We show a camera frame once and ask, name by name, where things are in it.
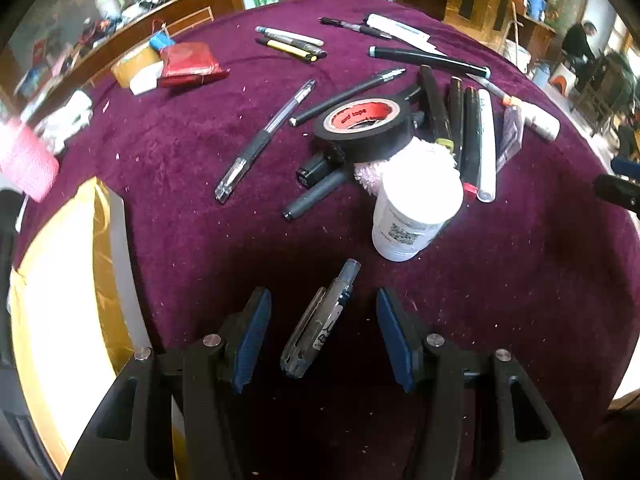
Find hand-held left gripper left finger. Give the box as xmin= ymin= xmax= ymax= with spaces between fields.
xmin=62 ymin=287 xmax=272 ymax=480

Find wooden glass cabinet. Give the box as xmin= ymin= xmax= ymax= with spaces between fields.
xmin=0 ymin=0 xmax=237 ymax=128

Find clear retractable pen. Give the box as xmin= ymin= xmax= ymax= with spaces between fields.
xmin=280 ymin=258 xmax=362 ymax=378

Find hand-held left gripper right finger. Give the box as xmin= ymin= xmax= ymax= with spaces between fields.
xmin=376 ymin=287 xmax=583 ymax=480

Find small white box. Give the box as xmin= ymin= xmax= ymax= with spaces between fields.
xmin=129 ymin=61 xmax=166 ymax=96

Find dark grey marker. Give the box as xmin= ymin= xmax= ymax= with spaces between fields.
xmin=281 ymin=171 xmax=347 ymax=222

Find slim black pen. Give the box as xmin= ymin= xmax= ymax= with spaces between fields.
xmin=289 ymin=68 xmax=407 ymax=127

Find bottle with pink knit sleeve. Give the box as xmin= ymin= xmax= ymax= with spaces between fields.
xmin=0 ymin=119 xmax=61 ymax=204

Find plain black marker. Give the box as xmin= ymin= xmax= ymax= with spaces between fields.
xmin=447 ymin=76 xmax=467 ymax=161

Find black electrical tape roll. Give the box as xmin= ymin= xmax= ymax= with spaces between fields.
xmin=313 ymin=98 xmax=415 ymax=163

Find pink fluffy toy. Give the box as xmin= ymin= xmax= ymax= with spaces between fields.
xmin=352 ymin=137 xmax=458 ymax=196

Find yellow-rimmed white tray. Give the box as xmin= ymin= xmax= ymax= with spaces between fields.
xmin=10 ymin=177 xmax=151 ymax=471

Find small blue box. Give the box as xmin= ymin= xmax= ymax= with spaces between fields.
xmin=148 ymin=30 xmax=176 ymax=54

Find clear gel pen black grip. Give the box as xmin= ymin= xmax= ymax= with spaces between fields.
xmin=215 ymin=79 xmax=318 ymax=204

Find red packet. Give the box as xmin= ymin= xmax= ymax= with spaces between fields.
xmin=159 ymin=41 xmax=231 ymax=89

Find white glue tube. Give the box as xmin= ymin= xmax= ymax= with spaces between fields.
xmin=519 ymin=101 xmax=561 ymax=142

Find black marker yellow band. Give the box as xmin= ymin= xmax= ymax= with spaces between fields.
xmin=418 ymin=64 xmax=454 ymax=155

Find grey pen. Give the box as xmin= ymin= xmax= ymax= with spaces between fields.
xmin=262 ymin=34 xmax=328 ymax=58

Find long black marker teal ends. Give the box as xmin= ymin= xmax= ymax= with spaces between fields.
xmin=369 ymin=46 xmax=492 ymax=79

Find yellow black pen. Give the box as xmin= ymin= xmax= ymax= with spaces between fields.
xmin=255 ymin=37 xmax=319 ymax=64

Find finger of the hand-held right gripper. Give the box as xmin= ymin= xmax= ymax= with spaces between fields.
xmin=593 ymin=173 xmax=640 ymax=219

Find yellow tape roll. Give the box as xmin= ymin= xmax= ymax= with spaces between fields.
xmin=110 ymin=44 xmax=164 ymax=89

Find silver pen orange band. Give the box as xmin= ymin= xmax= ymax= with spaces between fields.
xmin=466 ymin=73 xmax=517 ymax=107

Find white bucket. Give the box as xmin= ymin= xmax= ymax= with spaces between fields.
xmin=502 ymin=37 xmax=532 ymax=74

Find white gloves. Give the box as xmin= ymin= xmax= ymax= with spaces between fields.
xmin=31 ymin=89 xmax=94 ymax=155

